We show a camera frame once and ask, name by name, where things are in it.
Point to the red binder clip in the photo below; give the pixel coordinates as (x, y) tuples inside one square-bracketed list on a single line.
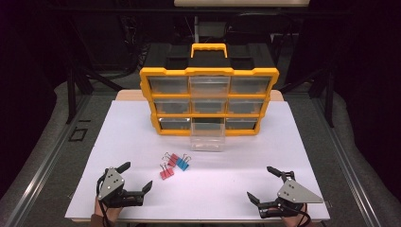
[(173, 160), (167, 173)]

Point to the blue binder clip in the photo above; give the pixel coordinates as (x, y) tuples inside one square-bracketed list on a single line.
[(183, 164)]

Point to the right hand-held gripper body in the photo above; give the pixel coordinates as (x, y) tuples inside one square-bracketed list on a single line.
[(294, 194)]

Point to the grid of small drawers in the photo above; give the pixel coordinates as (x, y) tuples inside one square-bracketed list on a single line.
[(245, 107)]

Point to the black metal stand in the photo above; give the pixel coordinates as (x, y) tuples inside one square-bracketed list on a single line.
[(72, 94), (329, 94)]

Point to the aluminium floor rail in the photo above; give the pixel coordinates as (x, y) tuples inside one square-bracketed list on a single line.
[(41, 164), (346, 164)]

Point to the person's left hand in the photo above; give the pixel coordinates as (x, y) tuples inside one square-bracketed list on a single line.
[(108, 213)]

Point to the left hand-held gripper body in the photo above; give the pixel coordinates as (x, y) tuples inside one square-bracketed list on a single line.
[(111, 184)]

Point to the person's right hand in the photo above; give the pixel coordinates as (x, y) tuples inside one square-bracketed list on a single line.
[(291, 220)]

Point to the beige background table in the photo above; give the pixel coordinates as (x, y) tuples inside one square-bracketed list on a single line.
[(241, 3)]

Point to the clear plastic organizer drawer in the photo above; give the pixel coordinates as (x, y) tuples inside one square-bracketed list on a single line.
[(208, 140)]

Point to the yellow black organizer cabinet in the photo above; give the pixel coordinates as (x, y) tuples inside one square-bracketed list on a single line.
[(208, 71)]

